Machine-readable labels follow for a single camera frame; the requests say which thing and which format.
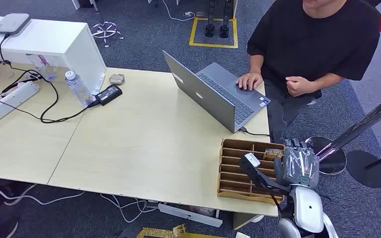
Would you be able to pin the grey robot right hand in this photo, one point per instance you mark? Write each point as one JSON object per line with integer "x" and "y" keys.
{"x": 300, "y": 166}

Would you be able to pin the yellow patterned card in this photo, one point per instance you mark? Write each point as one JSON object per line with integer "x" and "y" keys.
{"x": 272, "y": 153}

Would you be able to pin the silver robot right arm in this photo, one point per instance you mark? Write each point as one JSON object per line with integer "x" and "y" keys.
{"x": 307, "y": 210}

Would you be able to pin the person's left forearm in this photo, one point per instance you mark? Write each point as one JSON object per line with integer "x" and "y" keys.
{"x": 325, "y": 81}

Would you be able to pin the person's right forearm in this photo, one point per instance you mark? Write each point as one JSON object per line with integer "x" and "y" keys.
{"x": 256, "y": 64}

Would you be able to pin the person's left hand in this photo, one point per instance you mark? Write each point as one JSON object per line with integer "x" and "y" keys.
{"x": 297, "y": 86}

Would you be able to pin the person's hand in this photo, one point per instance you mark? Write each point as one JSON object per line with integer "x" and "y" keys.
{"x": 249, "y": 81}
{"x": 297, "y": 86}

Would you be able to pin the person's right hand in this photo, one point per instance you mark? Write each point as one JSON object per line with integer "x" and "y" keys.
{"x": 249, "y": 81}

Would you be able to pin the person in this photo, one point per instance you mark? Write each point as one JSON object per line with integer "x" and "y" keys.
{"x": 308, "y": 42}

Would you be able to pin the cardboard slotted organizer box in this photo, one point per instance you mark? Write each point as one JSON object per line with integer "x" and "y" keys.
{"x": 236, "y": 174}

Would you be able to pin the grey laptop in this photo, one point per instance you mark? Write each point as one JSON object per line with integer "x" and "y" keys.
{"x": 210, "y": 95}

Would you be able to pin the yellow patterned board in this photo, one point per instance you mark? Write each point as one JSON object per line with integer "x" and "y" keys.
{"x": 164, "y": 233}

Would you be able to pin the black robot leg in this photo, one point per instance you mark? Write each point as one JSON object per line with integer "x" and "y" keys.
{"x": 210, "y": 19}
{"x": 225, "y": 19}

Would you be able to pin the small beige earbuds case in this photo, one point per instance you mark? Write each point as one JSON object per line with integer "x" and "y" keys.
{"x": 116, "y": 79}

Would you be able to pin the black power adapter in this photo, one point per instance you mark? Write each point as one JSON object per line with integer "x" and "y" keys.
{"x": 108, "y": 94}

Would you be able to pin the clear water bottle white cap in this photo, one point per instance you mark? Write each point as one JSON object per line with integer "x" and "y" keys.
{"x": 78, "y": 89}

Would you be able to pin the chrome chair base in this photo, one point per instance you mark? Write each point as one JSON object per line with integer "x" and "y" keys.
{"x": 106, "y": 31}

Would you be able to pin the white cabinet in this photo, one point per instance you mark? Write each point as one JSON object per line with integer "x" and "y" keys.
{"x": 46, "y": 44}

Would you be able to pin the white power strip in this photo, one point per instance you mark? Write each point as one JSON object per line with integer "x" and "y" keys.
{"x": 8, "y": 103}

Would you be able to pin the grey flat device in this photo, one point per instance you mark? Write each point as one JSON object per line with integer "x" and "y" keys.
{"x": 12, "y": 23}

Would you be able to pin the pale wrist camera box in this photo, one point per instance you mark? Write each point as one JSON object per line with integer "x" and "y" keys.
{"x": 252, "y": 160}

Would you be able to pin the black stanchion post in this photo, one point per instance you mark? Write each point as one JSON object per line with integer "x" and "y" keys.
{"x": 368, "y": 169}

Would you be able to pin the chrome stanchion post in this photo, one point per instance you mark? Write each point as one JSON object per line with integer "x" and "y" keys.
{"x": 358, "y": 128}

